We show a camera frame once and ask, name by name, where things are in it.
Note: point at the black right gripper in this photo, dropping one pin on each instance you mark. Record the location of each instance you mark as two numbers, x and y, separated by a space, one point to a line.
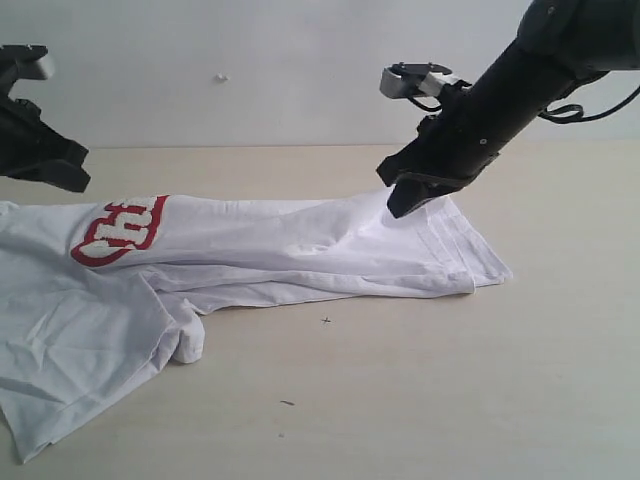
474 123

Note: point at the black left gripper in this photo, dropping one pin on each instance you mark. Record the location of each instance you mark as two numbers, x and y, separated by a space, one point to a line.
29 154

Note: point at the white t-shirt red lettering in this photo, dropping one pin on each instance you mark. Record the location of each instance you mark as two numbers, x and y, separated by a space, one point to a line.
96 299

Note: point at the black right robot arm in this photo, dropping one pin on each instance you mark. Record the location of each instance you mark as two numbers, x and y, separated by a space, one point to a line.
560 46

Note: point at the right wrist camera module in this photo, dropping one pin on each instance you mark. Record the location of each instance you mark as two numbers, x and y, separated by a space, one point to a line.
412 80

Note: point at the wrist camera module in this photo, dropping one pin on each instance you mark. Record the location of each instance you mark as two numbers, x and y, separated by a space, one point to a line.
412 80
24 62

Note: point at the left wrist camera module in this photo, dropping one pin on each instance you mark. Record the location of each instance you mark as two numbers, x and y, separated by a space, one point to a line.
24 62

